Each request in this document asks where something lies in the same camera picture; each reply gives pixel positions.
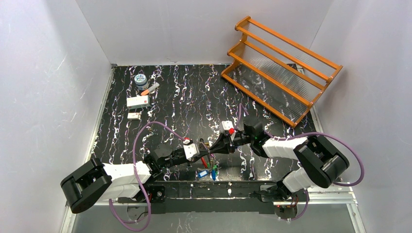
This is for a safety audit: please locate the keyring with coloured key tags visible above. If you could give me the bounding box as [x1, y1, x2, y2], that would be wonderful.
[197, 139, 219, 181]

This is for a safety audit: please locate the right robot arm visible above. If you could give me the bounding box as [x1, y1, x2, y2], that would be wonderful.
[209, 117, 350, 199]

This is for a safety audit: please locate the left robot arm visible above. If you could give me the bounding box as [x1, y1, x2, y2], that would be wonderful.
[60, 141, 209, 214]

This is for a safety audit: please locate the small white flat box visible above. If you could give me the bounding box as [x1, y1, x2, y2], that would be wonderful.
[127, 113, 141, 120]

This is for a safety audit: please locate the white medicine box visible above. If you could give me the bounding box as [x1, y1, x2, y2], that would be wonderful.
[126, 96, 150, 109]

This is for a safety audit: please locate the orange wooden shelf rack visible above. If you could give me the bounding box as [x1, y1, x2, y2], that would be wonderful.
[221, 16, 343, 127]

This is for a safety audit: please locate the orange and white tube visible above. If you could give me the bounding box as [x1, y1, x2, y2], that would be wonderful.
[140, 83, 159, 96]

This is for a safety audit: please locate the round blue-white jar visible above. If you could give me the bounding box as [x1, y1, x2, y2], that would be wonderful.
[134, 73, 149, 91]

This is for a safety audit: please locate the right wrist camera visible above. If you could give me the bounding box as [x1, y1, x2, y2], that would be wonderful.
[220, 120, 235, 136]

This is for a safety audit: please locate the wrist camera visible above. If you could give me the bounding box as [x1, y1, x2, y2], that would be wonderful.
[220, 120, 235, 136]
[183, 137, 200, 161]

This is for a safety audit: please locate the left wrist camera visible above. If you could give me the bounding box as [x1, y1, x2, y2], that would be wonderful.
[183, 137, 200, 161]

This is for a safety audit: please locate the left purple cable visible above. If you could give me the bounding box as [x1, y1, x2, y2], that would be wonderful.
[108, 120, 192, 232]

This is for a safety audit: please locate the purple cable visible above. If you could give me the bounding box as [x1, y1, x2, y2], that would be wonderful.
[108, 120, 192, 232]
[235, 102, 366, 223]

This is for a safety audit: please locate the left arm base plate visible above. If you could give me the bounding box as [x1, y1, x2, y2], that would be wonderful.
[117, 184, 166, 203]

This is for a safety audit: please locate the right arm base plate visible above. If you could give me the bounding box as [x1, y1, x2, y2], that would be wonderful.
[249, 184, 307, 205]

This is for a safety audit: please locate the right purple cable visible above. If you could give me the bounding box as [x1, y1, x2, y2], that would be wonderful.
[235, 102, 366, 223]

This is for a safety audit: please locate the aluminium rail frame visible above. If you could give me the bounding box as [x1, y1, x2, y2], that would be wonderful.
[60, 182, 367, 233]

